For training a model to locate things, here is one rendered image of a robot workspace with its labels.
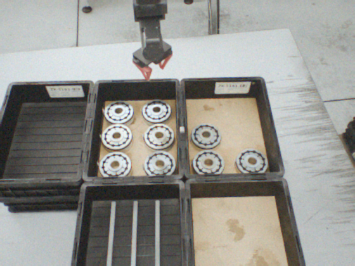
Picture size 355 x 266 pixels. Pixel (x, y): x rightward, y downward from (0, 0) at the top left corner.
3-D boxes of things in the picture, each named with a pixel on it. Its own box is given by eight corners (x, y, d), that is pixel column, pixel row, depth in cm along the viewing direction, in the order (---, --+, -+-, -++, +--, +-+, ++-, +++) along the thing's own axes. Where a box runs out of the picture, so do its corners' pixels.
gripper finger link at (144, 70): (166, 76, 114) (165, 54, 106) (149, 89, 111) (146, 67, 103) (151, 65, 117) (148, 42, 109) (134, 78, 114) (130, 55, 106)
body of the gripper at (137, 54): (172, 50, 109) (172, 31, 102) (147, 69, 104) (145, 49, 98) (157, 40, 111) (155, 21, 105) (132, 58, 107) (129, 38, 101)
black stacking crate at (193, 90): (180, 99, 140) (180, 79, 131) (257, 98, 141) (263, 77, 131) (184, 196, 118) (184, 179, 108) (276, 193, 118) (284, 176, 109)
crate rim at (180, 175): (96, 84, 132) (94, 79, 130) (179, 82, 132) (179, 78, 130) (83, 185, 109) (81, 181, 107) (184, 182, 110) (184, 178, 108)
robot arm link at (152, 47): (165, -8, 93) (131, -5, 93) (171, 21, 87) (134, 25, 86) (167, 30, 103) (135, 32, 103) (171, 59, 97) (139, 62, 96)
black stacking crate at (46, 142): (21, 103, 139) (9, 83, 130) (99, 101, 140) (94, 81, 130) (-5, 201, 117) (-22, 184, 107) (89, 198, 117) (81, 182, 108)
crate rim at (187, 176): (179, 82, 132) (179, 78, 130) (262, 80, 133) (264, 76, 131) (184, 182, 110) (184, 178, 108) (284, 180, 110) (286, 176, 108)
